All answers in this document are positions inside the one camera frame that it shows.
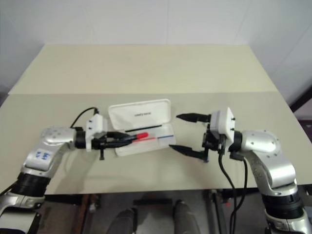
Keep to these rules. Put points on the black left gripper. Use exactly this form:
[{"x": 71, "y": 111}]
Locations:
[{"x": 102, "y": 145}]

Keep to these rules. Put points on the red capped marker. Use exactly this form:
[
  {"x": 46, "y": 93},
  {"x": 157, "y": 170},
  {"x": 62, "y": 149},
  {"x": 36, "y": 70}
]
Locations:
[{"x": 142, "y": 135}]

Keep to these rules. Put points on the white hinged pencil case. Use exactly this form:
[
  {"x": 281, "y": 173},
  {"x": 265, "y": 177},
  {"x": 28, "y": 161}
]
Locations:
[{"x": 141, "y": 114}]

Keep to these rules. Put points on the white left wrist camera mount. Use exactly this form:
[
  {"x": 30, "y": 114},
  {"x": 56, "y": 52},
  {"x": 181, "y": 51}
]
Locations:
[{"x": 96, "y": 124}]

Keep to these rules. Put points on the black table frame rail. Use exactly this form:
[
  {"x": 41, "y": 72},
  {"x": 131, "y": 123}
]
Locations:
[{"x": 63, "y": 199}]

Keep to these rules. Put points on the thin black pen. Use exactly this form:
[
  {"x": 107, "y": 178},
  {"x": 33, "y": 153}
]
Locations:
[{"x": 146, "y": 128}]

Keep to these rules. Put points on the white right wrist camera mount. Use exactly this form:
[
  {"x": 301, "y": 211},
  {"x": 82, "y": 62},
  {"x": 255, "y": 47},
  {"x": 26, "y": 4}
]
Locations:
[{"x": 225, "y": 123}]

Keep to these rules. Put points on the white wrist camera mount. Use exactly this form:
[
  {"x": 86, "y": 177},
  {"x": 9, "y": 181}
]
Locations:
[
  {"x": 225, "y": 123},
  {"x": 96, "y": 124}
]

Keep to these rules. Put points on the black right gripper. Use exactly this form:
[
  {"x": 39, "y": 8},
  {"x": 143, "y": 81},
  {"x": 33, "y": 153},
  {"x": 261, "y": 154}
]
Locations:
[{"x": 213, "y": 142}]

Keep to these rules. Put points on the dark rounded shape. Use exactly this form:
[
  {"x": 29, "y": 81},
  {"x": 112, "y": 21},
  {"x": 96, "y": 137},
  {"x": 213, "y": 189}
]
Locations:
[
  {"x": 124, "y": 221},
  {"x": 184, "y": 217}
]

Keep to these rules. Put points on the metal table leg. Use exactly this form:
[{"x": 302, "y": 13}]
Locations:
[
  {"x": 215, "y": 209},
  {"x": 91, "y": 207}
]

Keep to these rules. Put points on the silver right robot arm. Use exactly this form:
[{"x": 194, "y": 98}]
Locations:
[{"x": 265, "y": 151}]

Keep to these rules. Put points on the dark angled frame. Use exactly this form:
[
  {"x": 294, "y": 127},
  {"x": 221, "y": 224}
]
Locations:
[{"x": 302, "y": 102}]

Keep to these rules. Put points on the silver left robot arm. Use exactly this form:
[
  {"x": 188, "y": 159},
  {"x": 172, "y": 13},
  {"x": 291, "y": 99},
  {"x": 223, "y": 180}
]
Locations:
[{"x": 46, "y": 140}]

